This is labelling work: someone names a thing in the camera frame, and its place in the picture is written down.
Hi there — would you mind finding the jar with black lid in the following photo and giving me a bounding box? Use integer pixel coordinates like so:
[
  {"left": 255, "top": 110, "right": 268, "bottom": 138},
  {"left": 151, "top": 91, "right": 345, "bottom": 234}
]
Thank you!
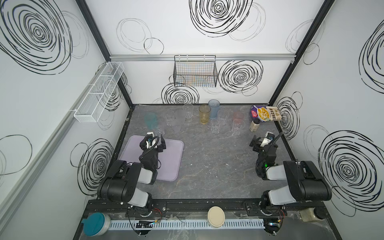
[{"left": 300, "top": 208, "right": 327, "bottom": 222}]

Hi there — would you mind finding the black mounting rail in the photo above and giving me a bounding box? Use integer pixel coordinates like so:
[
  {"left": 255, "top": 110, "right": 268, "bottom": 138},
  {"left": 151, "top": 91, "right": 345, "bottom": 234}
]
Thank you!
[{"left": 83, "top": 199, "right": 326, "bottom": 217}]

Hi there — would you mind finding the small spice jar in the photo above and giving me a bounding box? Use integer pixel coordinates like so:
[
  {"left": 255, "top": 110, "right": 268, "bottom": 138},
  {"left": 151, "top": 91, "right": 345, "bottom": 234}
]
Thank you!
[{"left": 250, "top": 119, "right": 261, "bottom": 132}]

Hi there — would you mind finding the frosted dotted glass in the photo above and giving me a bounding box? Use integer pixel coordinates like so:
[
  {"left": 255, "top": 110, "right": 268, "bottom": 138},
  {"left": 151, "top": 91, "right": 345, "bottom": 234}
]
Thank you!
[{"left": 172, "top": 109, "right": 186, "bottom": 133}]

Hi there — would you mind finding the clear glass far left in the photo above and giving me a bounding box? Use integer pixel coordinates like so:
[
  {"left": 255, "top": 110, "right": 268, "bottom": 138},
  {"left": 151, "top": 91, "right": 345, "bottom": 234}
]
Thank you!
[{"left": 154, "top": 124, "right": 165, "bottom": 137}]

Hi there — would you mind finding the clear glass right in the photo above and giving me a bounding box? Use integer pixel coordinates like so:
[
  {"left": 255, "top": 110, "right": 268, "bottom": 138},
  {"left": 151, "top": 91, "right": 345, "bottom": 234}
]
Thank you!
[{"left": 232, "top": 119, "right": 245, "bottom": 135}]

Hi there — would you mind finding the black wire basket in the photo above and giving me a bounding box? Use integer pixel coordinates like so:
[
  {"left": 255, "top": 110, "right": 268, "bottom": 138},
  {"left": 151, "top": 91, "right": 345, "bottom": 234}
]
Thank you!
[{"left": 173, "top": 55, "right": 219, "bottom": 88}]

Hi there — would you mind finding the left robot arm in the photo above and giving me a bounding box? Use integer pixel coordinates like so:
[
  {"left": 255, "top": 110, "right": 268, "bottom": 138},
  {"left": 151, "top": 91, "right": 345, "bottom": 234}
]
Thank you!
[{"left": 97, "top": 132, "right": 166, "bottom": 209}]

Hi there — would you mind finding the teal plastic cup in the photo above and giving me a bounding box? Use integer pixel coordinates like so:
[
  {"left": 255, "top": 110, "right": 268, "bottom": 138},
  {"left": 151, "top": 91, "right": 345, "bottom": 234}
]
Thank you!
[{"left": 144, "top": 112, "right": 158, "bottom": 129}]

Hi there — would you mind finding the clear faceted glass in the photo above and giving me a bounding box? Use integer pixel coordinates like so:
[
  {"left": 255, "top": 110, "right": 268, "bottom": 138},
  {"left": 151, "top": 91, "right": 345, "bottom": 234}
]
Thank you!
[{"left": 211, "top": 118, "right": 221, "bottom": 134}]

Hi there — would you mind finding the white wire shelf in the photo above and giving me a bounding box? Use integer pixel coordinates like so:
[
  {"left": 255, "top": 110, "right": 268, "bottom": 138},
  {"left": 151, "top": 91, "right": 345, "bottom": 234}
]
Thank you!
[{"left": 74, "top": 62, "right": 125, "bottom": 123}]

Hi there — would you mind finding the clear glass back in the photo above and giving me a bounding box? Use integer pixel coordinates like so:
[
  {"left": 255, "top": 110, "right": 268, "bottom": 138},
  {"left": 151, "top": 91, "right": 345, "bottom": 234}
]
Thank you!
[{"left": 183, "top": 104, "right": 194, "bottom": 119}]

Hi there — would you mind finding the white cable duct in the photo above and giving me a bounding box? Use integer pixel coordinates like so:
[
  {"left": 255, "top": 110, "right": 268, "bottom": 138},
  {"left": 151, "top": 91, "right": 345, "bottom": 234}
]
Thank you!
[{"left": 109, "top": 219, "right": 265, "bottom": 231}]

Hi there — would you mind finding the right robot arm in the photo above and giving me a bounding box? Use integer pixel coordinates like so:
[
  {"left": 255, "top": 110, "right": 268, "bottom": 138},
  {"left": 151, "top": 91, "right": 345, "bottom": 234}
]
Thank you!
[{"left": 250, "top": 132, "right": 332, "bottom": 216}]

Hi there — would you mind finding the beige round lid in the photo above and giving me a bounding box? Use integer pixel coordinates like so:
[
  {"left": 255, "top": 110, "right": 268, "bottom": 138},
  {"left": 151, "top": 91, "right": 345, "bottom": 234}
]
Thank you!
[{"left": 207, "top": 206, "right": 226, "bottom": 228}]

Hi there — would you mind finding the blue plastic cup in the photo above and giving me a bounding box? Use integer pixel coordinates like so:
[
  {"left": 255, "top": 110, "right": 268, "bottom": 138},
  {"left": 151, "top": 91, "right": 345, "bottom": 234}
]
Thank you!
[{"left": 208, "top": 99, "right": 220, "bottom": 119}]

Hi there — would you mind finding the snack bag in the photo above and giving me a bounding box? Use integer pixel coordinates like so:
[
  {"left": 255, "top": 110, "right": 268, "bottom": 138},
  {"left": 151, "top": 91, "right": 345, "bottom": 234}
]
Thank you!
[{"left": 251, "top": 106, "right": 282, "bottom": 122}]

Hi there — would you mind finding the yellow plastic cup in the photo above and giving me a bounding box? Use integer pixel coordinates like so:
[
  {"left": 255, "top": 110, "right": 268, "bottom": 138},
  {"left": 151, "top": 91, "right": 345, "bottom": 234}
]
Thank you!
[{"left": 199, "top": 105, "right": 211, "bottom": 125}]

